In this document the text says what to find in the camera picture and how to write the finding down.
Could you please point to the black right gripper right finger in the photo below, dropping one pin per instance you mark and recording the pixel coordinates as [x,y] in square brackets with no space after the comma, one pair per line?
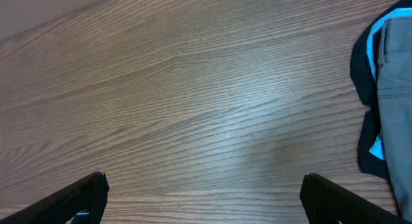
[325,202]

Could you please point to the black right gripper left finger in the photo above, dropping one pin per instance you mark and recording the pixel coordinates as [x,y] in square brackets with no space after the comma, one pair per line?
[83,201]

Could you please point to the black folded garment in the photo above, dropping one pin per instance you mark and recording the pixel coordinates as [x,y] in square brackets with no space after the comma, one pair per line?
[362,78]

